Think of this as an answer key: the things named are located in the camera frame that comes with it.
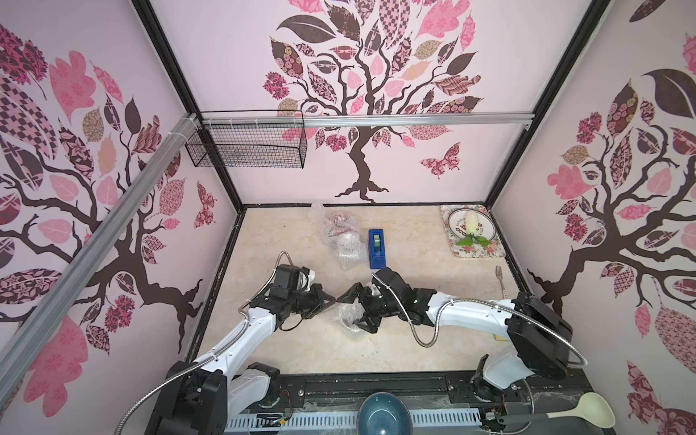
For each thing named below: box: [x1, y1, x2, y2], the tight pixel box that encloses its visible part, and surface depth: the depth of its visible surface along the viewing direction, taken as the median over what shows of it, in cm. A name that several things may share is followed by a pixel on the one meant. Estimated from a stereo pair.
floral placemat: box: [439, 204, 507, 259], surface depth 111 cm
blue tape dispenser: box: [368, 229, 387, 270], surface depth 102 cm
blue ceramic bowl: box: [357, 391, 415, 435], surface depth 69 cm
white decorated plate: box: [447, 207, 497, 243], surface depth 113 cm
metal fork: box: [494, 264, 505, 300], surface depth 100 cm
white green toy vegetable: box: [456, 210, 492, 248], surface depth 110 cm
